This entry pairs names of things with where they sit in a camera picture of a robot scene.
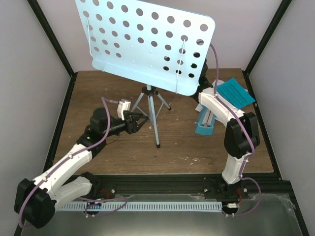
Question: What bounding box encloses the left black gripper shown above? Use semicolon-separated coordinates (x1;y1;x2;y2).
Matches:
103;112;149;138

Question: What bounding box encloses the blue metronome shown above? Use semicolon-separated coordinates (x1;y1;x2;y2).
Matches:
195;106;216;136

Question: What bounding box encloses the light blue music stand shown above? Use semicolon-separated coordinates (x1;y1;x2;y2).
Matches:
73;0;217;148

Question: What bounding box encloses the white sheet music page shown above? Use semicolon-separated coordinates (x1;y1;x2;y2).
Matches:
195;80;224;112

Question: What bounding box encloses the blue sheet music page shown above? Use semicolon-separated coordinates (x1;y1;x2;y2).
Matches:
217;78;255;109

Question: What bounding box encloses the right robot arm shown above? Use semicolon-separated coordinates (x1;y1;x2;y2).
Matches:
191;62;260;198

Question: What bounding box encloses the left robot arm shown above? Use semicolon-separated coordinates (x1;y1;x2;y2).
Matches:
14;108;149;229

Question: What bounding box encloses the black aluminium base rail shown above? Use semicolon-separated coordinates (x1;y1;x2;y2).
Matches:
88;173;293;201

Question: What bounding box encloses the light blue slotted cable duct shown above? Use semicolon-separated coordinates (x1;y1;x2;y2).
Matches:
59;202;222;212

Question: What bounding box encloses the left black frame post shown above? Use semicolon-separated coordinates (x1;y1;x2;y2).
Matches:
26;0;75;77

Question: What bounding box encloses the black frame post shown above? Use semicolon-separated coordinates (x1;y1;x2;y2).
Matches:
244;0;292;73
26;0;75;77

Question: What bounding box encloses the right black frame post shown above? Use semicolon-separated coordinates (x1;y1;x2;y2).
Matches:
244;0;292;73

